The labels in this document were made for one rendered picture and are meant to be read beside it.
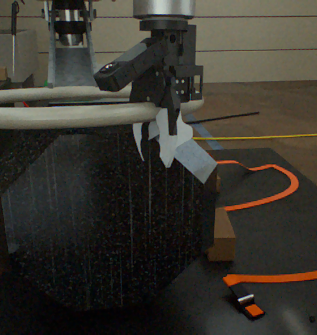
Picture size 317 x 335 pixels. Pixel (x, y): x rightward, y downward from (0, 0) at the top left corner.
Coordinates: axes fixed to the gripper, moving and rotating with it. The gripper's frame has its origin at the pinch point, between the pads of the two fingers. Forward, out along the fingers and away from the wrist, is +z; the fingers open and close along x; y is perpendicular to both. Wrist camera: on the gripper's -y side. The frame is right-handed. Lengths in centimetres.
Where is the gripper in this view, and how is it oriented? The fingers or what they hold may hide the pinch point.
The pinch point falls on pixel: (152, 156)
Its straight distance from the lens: 65.4
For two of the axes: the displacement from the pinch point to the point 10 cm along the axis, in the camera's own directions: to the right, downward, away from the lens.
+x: -6.7, -2.0, 7.2
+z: -0.1, 9.7, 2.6
